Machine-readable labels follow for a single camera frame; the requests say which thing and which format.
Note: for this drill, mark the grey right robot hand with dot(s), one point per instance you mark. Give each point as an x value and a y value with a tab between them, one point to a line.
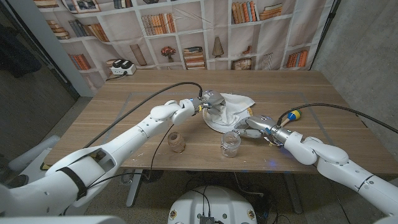
261	124

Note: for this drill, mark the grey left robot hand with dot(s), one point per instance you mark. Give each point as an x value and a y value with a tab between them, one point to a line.
213	99

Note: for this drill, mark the white cloth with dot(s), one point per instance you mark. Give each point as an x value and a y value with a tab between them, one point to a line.
237	104

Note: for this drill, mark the white plastic plate gold rim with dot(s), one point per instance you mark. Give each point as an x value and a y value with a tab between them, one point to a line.
217	127

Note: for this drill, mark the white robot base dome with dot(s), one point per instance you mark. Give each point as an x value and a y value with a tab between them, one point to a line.
214	202

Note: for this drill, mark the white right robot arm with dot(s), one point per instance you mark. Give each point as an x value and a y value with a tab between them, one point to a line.
329	155

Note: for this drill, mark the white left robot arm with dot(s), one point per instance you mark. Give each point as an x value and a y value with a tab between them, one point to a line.
130	140

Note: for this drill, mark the clear glass jar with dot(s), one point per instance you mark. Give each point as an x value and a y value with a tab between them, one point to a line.
230	146

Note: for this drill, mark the printed bookshelf backdrop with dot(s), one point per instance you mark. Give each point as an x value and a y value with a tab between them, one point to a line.
199	34

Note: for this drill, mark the grey table leg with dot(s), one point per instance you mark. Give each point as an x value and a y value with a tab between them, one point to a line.
292	193

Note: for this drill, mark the white power adapter box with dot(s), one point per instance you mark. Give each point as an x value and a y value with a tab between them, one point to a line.
122	70

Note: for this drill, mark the black backdrop stand pole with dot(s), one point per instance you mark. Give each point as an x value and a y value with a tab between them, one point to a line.
324	34

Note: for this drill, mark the grey finned electronics module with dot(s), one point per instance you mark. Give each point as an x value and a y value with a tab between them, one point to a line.
206	220

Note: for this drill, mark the white table leg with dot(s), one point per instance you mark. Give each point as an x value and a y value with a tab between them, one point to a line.
134	189

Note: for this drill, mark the white robot torso edge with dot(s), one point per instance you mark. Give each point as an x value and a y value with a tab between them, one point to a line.
93	220

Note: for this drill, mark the black leather shoe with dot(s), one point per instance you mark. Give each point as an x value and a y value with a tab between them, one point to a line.
21	182

